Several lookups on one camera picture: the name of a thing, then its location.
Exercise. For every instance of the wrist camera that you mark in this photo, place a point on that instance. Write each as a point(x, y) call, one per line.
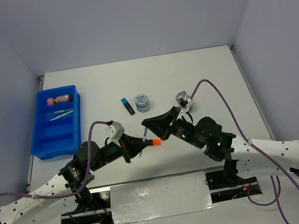
point(115, 130)
point(184, 101)

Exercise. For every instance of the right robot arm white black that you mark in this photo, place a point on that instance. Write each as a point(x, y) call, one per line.
point(242, 158)

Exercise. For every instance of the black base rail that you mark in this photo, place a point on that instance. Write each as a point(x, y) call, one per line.
point(220, 188)

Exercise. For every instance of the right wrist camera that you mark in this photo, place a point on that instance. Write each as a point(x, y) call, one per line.
point(184, 101)

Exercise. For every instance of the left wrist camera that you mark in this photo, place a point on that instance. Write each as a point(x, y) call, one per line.
point(115, 130)

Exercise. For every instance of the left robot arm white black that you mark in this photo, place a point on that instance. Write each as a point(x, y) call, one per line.
point(67, 190)

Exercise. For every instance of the orange cap black highlighter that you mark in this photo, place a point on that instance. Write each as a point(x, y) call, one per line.
point(156, 142)

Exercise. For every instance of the blue paint jar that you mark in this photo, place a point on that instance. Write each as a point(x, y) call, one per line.
point(142, 103)
point(190, 108)

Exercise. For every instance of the blue compartment bin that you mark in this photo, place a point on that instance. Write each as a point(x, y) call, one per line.
point(59, 137)

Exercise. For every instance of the blue slim pen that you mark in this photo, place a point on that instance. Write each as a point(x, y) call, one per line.
point(145, 134)

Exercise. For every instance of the blue cap black highlighter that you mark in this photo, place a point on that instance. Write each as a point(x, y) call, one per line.
point(127, 105)

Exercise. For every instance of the pink cap pencil tube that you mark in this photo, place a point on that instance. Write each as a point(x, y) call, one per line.
point(59, 100)

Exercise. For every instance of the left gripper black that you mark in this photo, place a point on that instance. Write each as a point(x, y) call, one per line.
point(131, 145)

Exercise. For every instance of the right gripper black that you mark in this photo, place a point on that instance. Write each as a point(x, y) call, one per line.
point(159, 125)

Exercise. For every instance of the silver foil plate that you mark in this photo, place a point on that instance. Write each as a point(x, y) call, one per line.
point(160, 198)

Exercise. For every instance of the yellow slim highlighter pen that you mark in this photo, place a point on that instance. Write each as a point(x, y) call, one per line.
point(62, 115)

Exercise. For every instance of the blue paint jar right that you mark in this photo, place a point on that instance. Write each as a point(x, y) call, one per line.
point(190, 108)

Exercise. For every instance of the blue paint jar left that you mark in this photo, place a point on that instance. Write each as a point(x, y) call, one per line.
point(142, 103)

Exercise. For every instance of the green slim pen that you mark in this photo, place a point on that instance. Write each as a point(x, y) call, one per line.
point(59, 111)

